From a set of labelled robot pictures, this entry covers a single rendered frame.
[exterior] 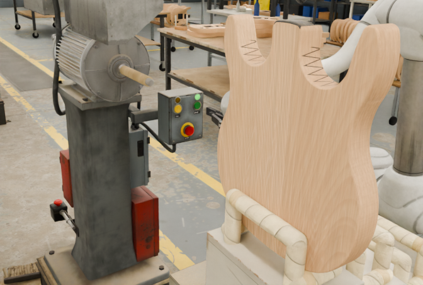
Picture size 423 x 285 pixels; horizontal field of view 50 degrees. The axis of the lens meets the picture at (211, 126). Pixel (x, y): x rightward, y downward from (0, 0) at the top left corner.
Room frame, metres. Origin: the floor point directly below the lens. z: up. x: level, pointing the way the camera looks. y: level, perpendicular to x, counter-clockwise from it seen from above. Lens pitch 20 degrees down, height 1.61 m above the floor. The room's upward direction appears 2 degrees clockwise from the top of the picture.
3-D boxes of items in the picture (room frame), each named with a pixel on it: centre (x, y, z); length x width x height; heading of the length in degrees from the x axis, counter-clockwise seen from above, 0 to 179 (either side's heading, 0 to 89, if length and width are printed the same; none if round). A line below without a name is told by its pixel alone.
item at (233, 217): (0.76, -0.05, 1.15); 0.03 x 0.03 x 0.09
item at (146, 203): (1.87, 0.34, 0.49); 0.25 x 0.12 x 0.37; 35
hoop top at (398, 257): (0.87, -0.36, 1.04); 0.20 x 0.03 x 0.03; 34
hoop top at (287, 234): (0.69, -0.09, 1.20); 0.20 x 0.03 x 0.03; 34
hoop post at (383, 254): (0.75, -0.34, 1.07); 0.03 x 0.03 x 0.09
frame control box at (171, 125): (1.79, 0.19, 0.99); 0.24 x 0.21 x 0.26; 35
